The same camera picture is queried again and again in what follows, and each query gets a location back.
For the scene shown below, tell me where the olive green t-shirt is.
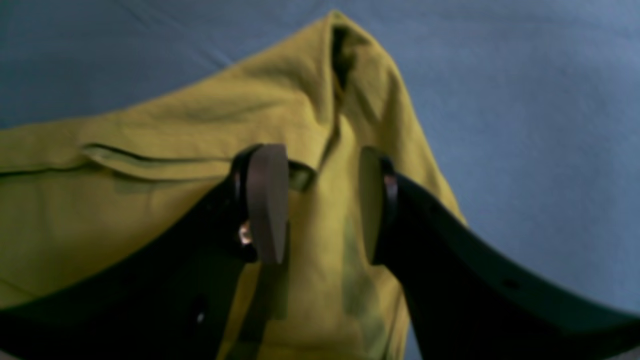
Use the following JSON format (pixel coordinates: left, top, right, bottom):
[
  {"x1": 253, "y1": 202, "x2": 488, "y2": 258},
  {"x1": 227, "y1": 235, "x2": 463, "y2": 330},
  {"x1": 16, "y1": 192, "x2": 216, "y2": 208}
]
[{"x1": 0, "y1": 11, "x2": 463, "y2": 360}]

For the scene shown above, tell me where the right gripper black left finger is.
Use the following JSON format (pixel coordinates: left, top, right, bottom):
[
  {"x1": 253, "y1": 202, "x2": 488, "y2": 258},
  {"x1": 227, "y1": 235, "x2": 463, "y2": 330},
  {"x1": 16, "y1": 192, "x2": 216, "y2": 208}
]
[{"x1": 1, "y1": 144, "x2": 290, "y2": 360}]

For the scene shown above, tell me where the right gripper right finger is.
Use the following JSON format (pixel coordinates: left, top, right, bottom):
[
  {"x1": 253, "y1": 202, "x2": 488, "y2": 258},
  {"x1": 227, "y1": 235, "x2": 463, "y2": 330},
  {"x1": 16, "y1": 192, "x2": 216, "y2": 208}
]
[{"x1": 359, "y1": 146, "x2": 640, "y2": 360}]

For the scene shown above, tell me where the blue table cloth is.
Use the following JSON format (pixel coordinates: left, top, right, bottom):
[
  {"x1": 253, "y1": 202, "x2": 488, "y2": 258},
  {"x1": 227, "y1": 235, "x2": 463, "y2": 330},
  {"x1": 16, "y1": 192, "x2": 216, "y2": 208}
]
[{"x1": 1, "y1": 0, "x2": 639, "y2": 300}]

